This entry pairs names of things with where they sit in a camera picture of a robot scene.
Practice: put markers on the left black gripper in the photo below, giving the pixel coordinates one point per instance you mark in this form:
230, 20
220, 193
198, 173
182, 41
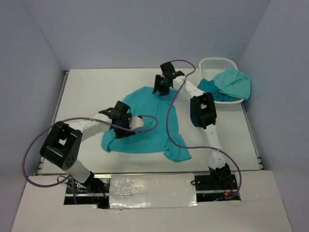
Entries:
121, 134

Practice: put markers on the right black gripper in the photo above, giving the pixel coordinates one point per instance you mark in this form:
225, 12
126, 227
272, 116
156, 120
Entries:
157, 87

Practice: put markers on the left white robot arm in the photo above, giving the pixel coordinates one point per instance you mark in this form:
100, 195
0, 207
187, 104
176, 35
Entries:
62, 144

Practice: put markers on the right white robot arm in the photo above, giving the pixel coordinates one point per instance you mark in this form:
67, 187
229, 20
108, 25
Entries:
203, 115

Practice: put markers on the dark teal t shirt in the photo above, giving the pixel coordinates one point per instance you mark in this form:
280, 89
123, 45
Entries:
209, 86

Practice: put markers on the white plastic laundry basket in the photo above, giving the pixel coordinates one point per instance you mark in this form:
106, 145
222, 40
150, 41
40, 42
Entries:
209, 67

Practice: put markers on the silver tape patch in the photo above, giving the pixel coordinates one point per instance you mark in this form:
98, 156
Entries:
152, 191

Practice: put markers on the light green t shirt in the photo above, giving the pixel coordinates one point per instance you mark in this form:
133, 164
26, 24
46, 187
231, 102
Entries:
233, 83

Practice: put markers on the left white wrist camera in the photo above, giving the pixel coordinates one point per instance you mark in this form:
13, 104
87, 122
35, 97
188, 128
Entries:
136, 122

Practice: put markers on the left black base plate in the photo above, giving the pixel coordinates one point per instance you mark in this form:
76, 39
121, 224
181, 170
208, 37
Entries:
76, 194

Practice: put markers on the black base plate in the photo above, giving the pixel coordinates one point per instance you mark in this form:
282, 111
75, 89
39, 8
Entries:
206, 191
76, 194

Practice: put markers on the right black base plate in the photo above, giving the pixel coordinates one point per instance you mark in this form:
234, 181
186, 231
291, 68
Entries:
206, 191

